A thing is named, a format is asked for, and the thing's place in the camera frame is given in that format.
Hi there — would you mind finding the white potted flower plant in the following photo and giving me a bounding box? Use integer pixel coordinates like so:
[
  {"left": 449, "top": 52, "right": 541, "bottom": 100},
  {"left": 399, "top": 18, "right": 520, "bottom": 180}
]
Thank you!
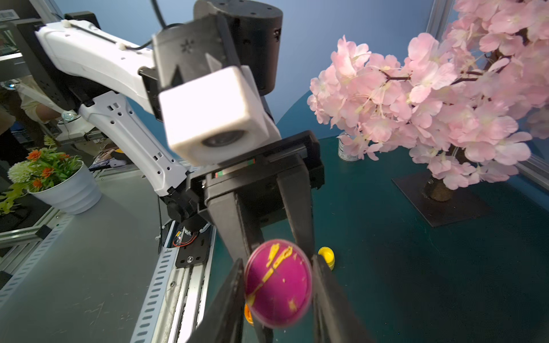
[{"left": 1, "top": 136, "right": 102, "bottom": 215}]

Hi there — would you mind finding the aluminium front rail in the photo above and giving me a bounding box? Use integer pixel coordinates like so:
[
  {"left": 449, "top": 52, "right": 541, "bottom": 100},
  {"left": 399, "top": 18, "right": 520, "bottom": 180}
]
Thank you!
[{"left": 130, "top": 220, "right": 216, "bottom": 342}]

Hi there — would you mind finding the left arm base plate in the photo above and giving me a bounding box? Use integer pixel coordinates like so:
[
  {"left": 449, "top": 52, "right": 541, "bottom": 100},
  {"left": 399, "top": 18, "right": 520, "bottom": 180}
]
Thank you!
[{"left": 174, "top": 224, "right": 214, "bottom": 269}]

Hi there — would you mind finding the magenta paint jar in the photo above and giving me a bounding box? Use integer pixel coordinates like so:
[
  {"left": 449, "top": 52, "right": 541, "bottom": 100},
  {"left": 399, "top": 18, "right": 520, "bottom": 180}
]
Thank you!
[{"left": 244, "top": 240, "right": 313, "bottom": 329}]

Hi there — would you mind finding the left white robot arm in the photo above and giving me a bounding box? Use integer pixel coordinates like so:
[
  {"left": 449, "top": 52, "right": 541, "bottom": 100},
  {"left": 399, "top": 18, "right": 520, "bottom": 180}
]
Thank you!
[{"left": 11, "top": 1, "right": 324, "bottom": 342}]

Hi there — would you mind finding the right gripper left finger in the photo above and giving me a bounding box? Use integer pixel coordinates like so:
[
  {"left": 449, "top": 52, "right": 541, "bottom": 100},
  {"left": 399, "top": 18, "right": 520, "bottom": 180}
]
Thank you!
[{"left": 187, "top": 259, "right": 245, "bottom": 343}]

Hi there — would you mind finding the orange jar lid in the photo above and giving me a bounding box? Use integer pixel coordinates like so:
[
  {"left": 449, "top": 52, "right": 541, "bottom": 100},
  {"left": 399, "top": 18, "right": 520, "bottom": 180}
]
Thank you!
[{"left": 244, "top": 304, "right": 254, "bottom": 326}]

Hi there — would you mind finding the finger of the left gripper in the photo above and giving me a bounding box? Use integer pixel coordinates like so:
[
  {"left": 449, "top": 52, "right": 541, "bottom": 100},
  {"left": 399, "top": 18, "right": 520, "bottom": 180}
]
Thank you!
[
  {"left": 277, "top": 167, "right": 315, "bottom": 260},
  {"left": 207, "top": 192, "right": 275, "bottom": 343}
]

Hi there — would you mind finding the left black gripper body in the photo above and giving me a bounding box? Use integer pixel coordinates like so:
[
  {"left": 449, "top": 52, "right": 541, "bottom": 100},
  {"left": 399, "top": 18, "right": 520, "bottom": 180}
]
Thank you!
[{"left": 188, "top": 131, "right": 325, "bottom": 227}]

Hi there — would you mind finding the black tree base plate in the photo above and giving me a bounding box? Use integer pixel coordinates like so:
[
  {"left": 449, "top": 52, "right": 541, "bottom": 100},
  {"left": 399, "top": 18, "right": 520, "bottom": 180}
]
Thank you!
[{"left": 393, "top": 171, "right": 490, "bottom": 227}]

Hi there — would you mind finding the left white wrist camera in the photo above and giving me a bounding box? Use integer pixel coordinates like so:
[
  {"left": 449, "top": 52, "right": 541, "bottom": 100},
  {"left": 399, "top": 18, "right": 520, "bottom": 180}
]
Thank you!
[{"left": 159, "top": 66, "right": 281, "bottom": 167}]

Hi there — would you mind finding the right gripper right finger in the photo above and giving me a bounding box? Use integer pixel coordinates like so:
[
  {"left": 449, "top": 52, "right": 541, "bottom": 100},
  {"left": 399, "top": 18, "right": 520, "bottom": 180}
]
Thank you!
[{"left": 312, "top": 254, "right": 373, "bottom": 342}]

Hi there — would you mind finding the aluminium frame back bar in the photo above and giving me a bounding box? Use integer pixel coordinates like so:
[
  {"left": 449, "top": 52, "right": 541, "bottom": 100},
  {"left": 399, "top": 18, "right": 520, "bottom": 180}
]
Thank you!
[{"left": 516, "top": 155, "right": 549, "bottom": 190}]

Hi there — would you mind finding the pink cherry blossom tree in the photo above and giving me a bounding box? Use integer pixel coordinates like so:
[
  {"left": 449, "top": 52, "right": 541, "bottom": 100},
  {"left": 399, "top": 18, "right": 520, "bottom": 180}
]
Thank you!
[{"left": 307, "top": 1, "right": 548, "bottom": 190}]

